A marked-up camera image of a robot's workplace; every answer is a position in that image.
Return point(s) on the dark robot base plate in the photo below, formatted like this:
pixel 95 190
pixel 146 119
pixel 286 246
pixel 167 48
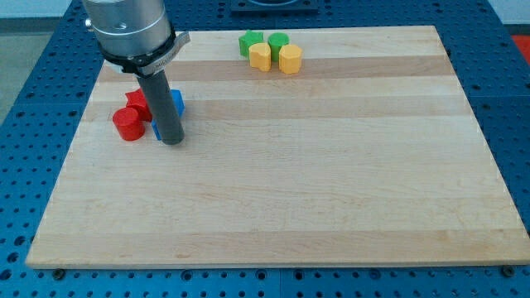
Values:
pixel 267 6

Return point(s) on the red cylinder block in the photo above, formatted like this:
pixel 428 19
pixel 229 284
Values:
pixel 128 124

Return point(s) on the green star block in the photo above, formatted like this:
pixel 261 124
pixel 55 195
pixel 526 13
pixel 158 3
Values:
pixel 248 39

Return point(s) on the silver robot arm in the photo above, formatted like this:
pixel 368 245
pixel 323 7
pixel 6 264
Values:
pixel 135 35

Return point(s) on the wooden board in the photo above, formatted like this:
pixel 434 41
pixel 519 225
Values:
pixel 370 156

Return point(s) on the blue cube block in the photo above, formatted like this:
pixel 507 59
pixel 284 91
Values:
pixel 178 101

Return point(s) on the yellow hexagon block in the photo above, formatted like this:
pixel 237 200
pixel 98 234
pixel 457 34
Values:
pixel 290 58

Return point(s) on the red star block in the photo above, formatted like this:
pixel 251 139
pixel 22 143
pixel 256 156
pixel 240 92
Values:
pixel 137 101

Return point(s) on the yellow heart block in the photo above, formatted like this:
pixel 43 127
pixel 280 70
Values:
pixel 260 56

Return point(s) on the green cylinder block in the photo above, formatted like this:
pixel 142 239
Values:
pixel 276 41

